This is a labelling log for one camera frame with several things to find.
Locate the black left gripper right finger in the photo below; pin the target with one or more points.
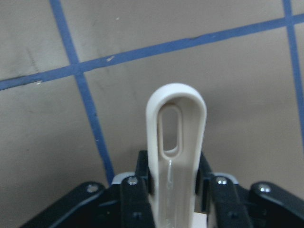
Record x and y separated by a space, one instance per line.
219 200

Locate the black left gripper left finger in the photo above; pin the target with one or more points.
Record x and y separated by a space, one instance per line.
136 211

